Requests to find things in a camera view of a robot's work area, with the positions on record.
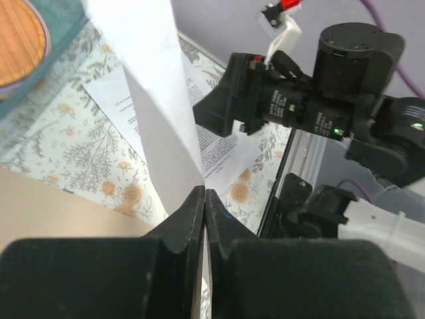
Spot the aluminium frame rail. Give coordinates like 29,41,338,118
257,129,326,239

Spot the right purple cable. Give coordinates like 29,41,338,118
361,0,425,100

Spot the brown cardboard folder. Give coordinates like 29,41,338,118
1,168,168,250

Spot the orange woven round plate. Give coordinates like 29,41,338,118
1,0,52,100

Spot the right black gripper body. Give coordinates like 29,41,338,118
245,23,406,136

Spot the printed paper sheet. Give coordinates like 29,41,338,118
82,0,204,214
84,56,260,195

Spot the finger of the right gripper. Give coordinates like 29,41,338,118
193,53,252,137

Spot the teal plastic container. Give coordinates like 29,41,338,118
1,1,88,118

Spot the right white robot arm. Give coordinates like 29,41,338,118
194,23,424,270

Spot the floral table mat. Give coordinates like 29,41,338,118
1,24,290,232

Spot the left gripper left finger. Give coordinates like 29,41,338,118
1,186,205,318

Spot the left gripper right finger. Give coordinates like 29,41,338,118
205,189,415,318

